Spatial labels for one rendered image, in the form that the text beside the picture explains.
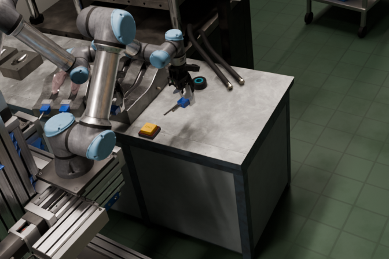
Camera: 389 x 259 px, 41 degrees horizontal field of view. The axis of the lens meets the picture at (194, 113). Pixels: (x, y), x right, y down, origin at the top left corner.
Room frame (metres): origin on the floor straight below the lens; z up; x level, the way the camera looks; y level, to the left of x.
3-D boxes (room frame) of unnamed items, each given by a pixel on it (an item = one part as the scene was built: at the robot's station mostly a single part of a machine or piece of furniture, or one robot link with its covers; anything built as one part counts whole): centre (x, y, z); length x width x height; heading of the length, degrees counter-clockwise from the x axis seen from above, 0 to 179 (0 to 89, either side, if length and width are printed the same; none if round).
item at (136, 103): (2.30, 0.29, 0.87); 0.50 x 0.26 x 0.14; 147
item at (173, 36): (1.96, 0.04, 1.25); 0.09 x 0.08 x 0.11; 146
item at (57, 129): (1.51, 0.49, 1.20); 0.13 x 0.12 x 0.14; 56
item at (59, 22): (3.36, 0.31, 0.75); 1.30 x 0.84 x 0.06; 57
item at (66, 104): (2.15, 0.66, 0.85); 0.13 x 0.05 x 0.05; 164
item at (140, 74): (2.29, 0.31, 0.92); 0.35 x 0.16 x 0.09; 147
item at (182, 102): (1.95, 0.05, 0.93); 0.13 x 0.05 x 0.05; 134
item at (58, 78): (2.42, 0.63, 0.90); 0.26 x 0.18 x 0.08; 164
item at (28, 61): (2.72, 0.98, 0.83); 0.20 x 0.15 x 0.07; 147
